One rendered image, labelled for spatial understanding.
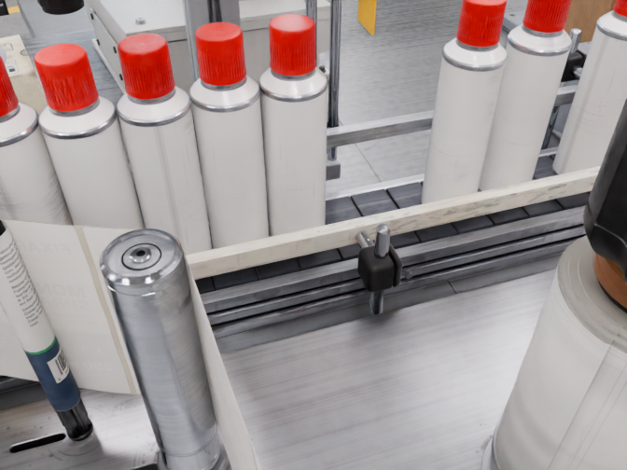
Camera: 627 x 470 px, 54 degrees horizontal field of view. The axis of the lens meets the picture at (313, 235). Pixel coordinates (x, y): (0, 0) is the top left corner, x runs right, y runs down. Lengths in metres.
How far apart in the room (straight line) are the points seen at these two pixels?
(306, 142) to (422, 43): 0.60
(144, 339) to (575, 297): 0.20
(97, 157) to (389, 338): 0.26
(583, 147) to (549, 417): 0.37
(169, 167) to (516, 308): 0.30
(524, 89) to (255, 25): 0.40
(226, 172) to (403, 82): 0.50
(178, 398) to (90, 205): 0.18
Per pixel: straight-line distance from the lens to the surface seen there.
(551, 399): 0.33
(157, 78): 0.44
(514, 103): 0.58
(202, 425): 0.39
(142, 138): 0.45
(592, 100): 0.64
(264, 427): 0.45
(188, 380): 0.34
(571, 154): 0.67
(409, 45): 1.05
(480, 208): 0.59
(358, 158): 0.76
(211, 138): 0.47
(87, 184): 0.47
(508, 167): 0.61
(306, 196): 0.51
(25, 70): 0.87
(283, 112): 0.47
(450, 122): 0.54
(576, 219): 0.65
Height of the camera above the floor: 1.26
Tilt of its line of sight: 42 degrees down
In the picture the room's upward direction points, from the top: straight up
